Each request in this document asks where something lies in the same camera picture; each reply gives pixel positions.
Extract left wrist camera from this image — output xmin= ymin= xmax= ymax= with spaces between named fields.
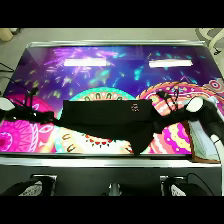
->
xmin=23 ymin=88 xmax=38 ymax=112

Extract brown garment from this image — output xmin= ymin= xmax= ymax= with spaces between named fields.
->
xmin=190 ymin=150 xmax=222 ymax=165

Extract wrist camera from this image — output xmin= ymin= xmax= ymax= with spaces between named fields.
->
xmin=159 ymin=84 xmax=183 ymax=112
xmin=23 ymin=88 xmax=38 ymax=112

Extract black shirt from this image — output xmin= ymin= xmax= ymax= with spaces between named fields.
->
xmin=49 ymin=98 xmax=164 ymax=157

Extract pale blue garment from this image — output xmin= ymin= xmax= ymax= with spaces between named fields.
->
xmin=187 ymin=119 xmax=222 ymax=161

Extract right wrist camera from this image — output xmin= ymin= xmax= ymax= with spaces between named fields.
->
xmin=159 ymin=84 xmax=183 ymax=112

